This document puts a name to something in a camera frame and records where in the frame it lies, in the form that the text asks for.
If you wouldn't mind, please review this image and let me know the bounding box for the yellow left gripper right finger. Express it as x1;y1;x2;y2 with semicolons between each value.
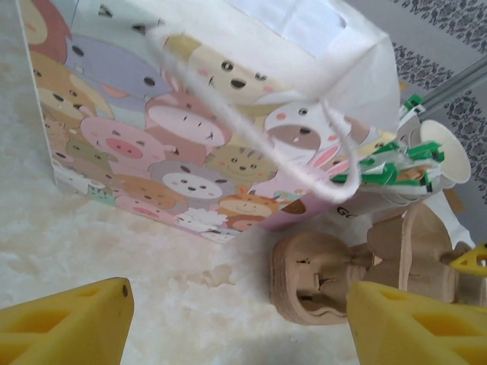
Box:
346;280;487;365

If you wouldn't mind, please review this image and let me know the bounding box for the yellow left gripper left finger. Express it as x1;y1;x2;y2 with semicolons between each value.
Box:
0;277;135;365

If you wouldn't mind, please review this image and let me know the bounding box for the white paper napkin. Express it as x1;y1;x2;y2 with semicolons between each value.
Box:
422;189;476;248

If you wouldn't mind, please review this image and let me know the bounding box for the animal print paper gift bag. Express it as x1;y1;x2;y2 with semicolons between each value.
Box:
17;0;403;244

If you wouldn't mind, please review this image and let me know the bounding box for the stack of white paper cups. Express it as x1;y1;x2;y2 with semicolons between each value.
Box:
323;113;473;244

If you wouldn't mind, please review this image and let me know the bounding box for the green white wrapped straw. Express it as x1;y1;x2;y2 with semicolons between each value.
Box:
330;151;404;189
395;140;446;168
399;94;425;115

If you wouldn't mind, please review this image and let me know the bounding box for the brown pulp cup carrier stack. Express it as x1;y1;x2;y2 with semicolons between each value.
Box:
269;232;376;327

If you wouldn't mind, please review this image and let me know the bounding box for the aluminium frame corner post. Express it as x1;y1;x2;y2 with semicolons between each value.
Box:
416;56;487;113

